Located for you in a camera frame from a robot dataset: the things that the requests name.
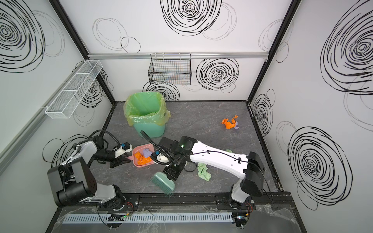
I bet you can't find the pink plastic dustpan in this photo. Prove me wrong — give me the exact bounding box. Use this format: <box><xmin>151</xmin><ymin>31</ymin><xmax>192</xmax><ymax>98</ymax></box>
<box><xmin>128</xmin><ymin>144</ymin><xmax>155</xmax><ymax>168</ymax></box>

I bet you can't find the teal hand brush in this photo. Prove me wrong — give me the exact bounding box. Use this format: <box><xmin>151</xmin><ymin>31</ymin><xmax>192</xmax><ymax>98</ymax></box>
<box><xmin>151</xmin><ymin>172</ymin><xmax>175</xmax><ymax>195</ymax></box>

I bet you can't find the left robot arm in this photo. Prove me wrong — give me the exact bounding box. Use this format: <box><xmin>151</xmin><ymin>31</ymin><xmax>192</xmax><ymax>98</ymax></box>
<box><xmin>47</xmin><ymin>130</ymin><xmax>133</xmax><ymax>211</ymax></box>

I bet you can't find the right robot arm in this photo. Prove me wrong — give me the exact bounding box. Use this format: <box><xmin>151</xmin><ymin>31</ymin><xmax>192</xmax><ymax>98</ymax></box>
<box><xmin>140</xmin><ymin>131</ymin><xmax>267</xmax><ymax>205</ymax></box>

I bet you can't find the orange paper scrap near bin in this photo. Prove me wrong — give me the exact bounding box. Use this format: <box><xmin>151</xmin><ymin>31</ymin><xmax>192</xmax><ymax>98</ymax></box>
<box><xmin>134</xmin><ymin>152</ymin><xmax>152</xmax><ymax>167</ymax></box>

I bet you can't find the purple paper scrap back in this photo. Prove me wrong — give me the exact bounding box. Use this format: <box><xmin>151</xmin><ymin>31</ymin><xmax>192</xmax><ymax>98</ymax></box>
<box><xmin>142</xmin><ymin>148</ymin><xmax>153</xmax><ymax>158</ymax></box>

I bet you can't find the green paper scrap front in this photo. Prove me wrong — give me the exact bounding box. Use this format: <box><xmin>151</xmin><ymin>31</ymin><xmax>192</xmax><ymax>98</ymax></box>
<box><xmin>197</xmin><ymin>163</ymin><xmax>211</xmax><ymax>182</ymax></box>

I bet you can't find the green trash bin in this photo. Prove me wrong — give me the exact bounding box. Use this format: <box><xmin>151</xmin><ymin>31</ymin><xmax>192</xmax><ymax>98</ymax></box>
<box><xmin>128</xmin><ymin>92</ymin><xmax>171</xmax><ymax>138</ymax></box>

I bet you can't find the yellow-green bin liner bag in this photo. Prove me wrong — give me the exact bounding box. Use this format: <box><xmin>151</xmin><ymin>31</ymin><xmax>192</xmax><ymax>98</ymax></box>
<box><xmin>123</xmin><ymin>92</ymin><xmax>171</xmax><ymax>126</ymax></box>

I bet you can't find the orange paper scrap far right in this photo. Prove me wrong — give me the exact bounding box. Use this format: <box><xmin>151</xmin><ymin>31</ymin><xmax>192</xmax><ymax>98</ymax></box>
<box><xmin>221</xmin><ymin>115</ymin><xmax>239</xmax><ymax>130</ymax></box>

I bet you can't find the grey slotted cable duct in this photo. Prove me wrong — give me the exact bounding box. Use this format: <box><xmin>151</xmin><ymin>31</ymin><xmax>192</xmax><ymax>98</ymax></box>
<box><xmin>62</xmin><ymin>213</ymin><xmax>234</xmax><ymax>224</ymax></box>

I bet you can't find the white mesh wall shelf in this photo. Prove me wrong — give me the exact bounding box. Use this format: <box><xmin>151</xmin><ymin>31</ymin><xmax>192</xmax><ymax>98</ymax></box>
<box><xmin>45</xmin><ymin>60</ymin><xmax>103</xmax><ymax>119</ymax></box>

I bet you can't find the black wire basket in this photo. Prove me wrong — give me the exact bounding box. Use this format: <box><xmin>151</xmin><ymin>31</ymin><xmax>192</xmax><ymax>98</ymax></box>
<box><xmin>148</xmin><ymin>53</ymin><xmax>192</xmax><ymax>85</ymax></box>

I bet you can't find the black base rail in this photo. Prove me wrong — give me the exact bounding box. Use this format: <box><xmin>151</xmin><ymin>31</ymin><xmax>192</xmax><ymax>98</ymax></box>
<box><xmin>55</xmin><ymin>192</ymin><xmax>295</xmax><ymax>210</ymax></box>

